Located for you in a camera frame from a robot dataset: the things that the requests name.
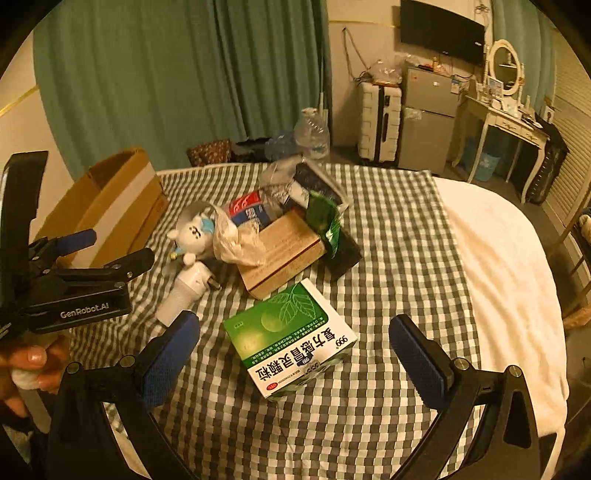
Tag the wide green curtain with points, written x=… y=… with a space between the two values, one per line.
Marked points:
x=161 y=69

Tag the green foil packet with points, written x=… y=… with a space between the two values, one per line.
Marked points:
x=323 y=212

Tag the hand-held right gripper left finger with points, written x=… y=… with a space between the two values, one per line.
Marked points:
x=171 y=355

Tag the black clothes pile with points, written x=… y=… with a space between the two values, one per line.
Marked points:
x=249 y=150

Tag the white dressing table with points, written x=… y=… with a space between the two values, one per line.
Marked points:
x=498 y=117

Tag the dark blue packet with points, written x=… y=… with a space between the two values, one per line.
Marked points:
x=318 y=180

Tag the green white medicine box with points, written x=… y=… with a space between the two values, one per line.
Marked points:
x=277 y=323

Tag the crumpled clear plastic bag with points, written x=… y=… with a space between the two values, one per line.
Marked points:
x=235 y=244

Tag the white suitcase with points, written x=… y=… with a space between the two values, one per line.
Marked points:
x=369 y=120

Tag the black wall television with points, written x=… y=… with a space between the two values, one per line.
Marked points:
x=438 y=27

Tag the person's left hand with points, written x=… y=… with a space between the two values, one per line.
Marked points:
x=46 y=364

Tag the white plug-in device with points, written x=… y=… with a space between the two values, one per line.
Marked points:
x=182 y=290

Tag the small picture frame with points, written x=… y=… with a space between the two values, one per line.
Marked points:
x=494 y=84

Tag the crushed clear plastic bottles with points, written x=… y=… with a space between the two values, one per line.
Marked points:
x=279 y=145

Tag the oval white vanity mirror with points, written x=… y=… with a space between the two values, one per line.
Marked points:
x=505 y=57

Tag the brown patterned bag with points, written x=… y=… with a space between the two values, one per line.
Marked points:
x=210 y=152

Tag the white blanket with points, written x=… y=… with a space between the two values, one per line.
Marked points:
x=508 y=277

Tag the grey fridge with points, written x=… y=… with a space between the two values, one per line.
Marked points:
x=427 y=129

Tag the narrow green curtain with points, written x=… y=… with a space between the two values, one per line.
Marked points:
x=531 y=27

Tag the white thin rod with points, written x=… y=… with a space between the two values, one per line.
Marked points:
x=320 y=101

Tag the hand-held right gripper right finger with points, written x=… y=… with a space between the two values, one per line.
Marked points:
x=418 y=364

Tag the black bag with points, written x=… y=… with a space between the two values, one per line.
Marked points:
x=549 y=161

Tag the flat brown paper box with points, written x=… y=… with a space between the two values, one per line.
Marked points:
x=286 y=249

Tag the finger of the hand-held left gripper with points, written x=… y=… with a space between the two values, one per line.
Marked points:
x=134 y=263
x=81 y=239

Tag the checked bed cloth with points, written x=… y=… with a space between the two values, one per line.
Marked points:
x=397 y=258

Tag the red packet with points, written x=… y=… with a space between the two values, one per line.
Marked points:
x=244 y=201

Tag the large clear water bottle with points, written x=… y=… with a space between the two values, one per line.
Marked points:
x=314 y=134

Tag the brown cardboard box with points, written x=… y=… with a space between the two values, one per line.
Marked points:
x=120 y=203

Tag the blue white packet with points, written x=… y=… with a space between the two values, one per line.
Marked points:
x=256 y=214

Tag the blue waste bin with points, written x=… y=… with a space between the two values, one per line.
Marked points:
x=485 y=164

